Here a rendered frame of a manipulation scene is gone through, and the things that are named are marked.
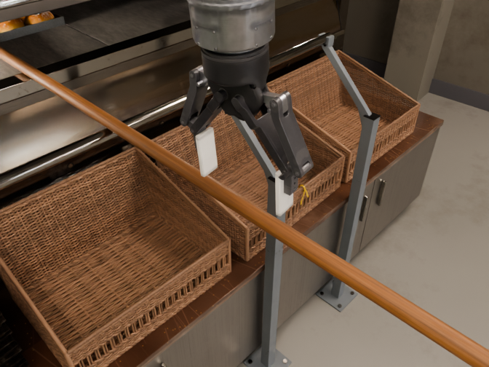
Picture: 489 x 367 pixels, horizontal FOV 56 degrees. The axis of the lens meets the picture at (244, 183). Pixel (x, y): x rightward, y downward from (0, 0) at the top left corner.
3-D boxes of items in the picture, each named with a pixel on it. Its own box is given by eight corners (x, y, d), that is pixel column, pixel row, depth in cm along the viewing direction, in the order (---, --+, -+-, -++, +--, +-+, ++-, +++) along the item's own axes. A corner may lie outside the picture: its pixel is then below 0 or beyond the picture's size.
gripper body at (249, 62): (182, 43, 50) (193, 116, 56) (241, 62, 46) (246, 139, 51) (228, 21, 54) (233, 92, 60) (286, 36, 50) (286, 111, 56)
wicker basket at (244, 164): (155, 199, 177) (145, 139, 160) (253, 141, 210) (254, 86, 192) (247, 265, 151) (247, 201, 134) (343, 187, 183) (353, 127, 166)
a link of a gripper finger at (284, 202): (289, 160, 57) (294, 162, 56) (289, 202, 61) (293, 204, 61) (274, 172, 55) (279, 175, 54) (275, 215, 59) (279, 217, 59)
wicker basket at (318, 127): (258, 139, 211) (260, 84, 194) (331, 98, 242) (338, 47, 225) (346, 186, 184) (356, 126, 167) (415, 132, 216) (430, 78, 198)
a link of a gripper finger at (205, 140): (198, 137, 62) (194, 135, 62) (204, 178, 66) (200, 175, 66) (213, 127, 63) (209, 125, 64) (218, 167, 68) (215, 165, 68)
